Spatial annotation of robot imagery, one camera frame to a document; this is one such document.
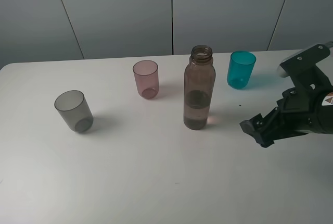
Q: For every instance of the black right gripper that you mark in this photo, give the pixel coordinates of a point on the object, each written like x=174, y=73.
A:
x=299, y=112

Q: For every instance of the brown translucent water bottle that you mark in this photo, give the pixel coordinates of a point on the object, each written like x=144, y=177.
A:
x=199, y=79

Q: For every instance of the teal translucent plastic cup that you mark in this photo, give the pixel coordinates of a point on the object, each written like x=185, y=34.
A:
x=241, y=65

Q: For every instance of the pink translucent plastic cup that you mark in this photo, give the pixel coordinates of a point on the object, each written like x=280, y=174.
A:
x=146, y=78

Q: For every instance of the grey translucent plastic cup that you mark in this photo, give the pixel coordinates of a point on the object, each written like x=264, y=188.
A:
x=73, y=108

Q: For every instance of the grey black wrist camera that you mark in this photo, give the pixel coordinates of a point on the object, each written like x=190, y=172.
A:
x=302, y=69

